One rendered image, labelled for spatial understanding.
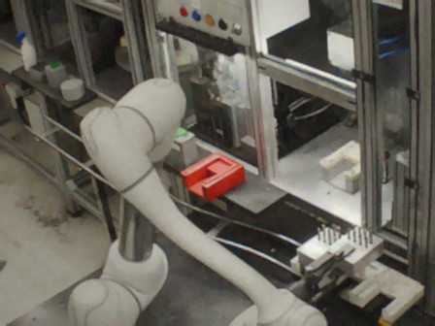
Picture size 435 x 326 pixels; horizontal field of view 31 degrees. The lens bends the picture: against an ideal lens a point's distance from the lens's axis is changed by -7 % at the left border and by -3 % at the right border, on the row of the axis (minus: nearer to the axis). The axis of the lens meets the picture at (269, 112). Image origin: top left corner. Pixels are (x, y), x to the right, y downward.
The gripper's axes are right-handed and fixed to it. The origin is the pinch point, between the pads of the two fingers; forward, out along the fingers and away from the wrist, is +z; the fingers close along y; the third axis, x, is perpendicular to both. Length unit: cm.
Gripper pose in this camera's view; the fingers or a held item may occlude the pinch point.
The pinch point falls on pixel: (344, 259)
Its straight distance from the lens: 213.2
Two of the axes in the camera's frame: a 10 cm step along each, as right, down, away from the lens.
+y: -0.9, -8.5, -5.1
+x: -7.1, -3.0, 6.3
